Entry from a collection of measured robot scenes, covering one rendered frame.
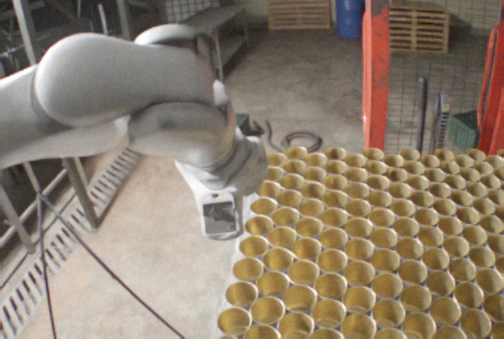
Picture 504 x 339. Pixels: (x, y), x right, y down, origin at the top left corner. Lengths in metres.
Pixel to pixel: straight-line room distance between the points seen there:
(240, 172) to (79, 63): 0.22
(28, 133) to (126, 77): 0.08
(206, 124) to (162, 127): 0.03
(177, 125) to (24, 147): 0.11
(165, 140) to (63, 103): 0.07
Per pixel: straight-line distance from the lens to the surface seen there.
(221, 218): 0.37
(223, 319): 0.75
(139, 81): 0.23
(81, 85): 0.22
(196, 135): 0.23
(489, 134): 1.55
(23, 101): 0.25
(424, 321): 0.76
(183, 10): 7.70
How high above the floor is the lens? 1.81
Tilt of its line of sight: 31 degrees down
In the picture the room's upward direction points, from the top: 7 degrees counter-clockwise
